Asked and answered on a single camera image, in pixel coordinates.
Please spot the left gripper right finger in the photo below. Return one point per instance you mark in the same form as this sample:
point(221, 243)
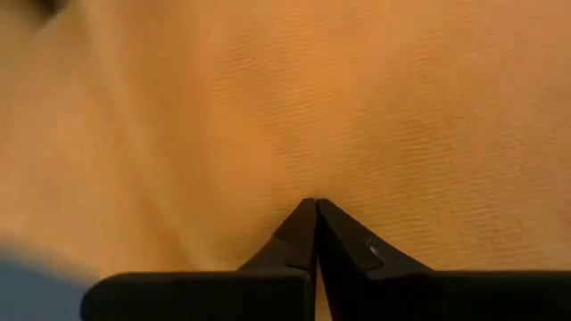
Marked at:
point(424, 296)

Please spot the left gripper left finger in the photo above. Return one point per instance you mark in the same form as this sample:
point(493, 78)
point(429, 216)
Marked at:
point(214, 296)

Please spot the orange microfibre towel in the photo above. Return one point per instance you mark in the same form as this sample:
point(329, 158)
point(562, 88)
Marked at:
point(267, 111)

